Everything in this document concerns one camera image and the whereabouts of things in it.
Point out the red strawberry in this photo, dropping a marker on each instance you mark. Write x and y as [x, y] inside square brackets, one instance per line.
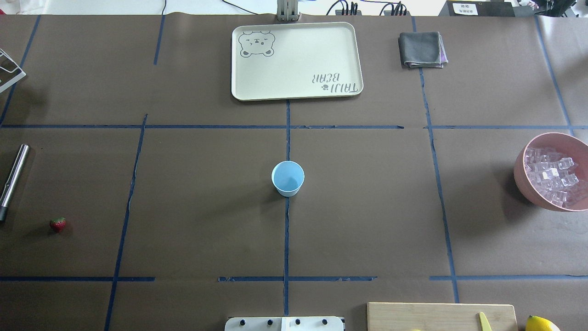
[58, 224]

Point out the aluminium frame post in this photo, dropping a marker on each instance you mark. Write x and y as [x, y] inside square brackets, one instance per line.
[288, 10]

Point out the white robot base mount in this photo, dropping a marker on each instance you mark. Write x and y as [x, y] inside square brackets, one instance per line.
[286, 323]

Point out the grey folded cloth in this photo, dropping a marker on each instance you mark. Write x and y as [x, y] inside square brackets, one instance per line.
[422, 50]

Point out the light blue plastic cup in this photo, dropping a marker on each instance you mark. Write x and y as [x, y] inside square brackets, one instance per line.
[287, 177]

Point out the pile of ice cubes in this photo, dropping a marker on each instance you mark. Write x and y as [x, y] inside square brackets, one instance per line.
[554, 176]

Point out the steel muddler with black tip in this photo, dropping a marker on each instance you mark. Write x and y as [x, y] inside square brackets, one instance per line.
[12, 179]

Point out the yellow plastic knife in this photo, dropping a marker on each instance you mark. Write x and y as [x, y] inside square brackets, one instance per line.
[484, 323]

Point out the yellow lemon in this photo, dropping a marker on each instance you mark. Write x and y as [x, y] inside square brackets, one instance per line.
[537, 323]

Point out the cream bear serving tray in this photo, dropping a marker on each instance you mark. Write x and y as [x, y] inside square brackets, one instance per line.
[295, 61]

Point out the pink bowl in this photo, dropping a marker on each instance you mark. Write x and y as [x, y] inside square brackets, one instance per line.
[575, 148]

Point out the bamboo cutting board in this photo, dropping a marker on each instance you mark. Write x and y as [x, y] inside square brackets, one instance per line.
[438, 316]

